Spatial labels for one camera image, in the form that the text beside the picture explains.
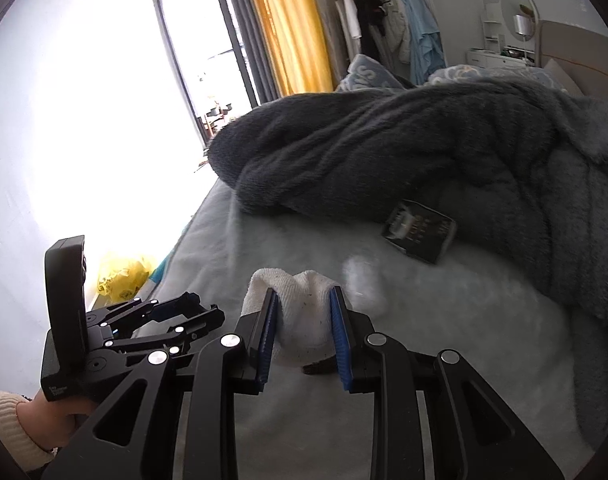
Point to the dark grey fleece blanket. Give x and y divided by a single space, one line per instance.
383 160

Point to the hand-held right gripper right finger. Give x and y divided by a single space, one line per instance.
340 340

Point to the bed with grey sheet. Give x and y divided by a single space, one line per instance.
433 320

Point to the person's left hand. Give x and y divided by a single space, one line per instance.
54 417

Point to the grey curtain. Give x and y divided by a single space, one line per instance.
329 10
244 25

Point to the patterned light blue pillow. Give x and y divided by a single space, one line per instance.
368 72

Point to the white vanity table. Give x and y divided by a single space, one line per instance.
498 58

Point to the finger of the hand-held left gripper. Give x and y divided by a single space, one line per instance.
149 310
194 327

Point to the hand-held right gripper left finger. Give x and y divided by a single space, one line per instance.
269 332

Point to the white hanging shirt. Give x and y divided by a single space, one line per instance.
351 16

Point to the black framed balcony door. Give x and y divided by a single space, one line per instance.
199 50

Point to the black packet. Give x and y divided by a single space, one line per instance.
421 235

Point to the beige pillow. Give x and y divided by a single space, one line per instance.
558 76

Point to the yellow plastic bag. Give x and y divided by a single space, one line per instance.
121 280

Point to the white desktop shelf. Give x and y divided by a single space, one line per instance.
493 25

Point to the beige padded headboard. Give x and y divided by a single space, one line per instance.
578 50

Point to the yellow curtain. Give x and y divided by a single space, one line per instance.
289 25

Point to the white hanging jacket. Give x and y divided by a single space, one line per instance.
389 7

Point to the light blue hanging garment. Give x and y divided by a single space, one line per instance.
424 42

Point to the black hanging garment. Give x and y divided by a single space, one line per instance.
366 15

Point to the blue plush toy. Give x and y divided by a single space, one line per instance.
161 267

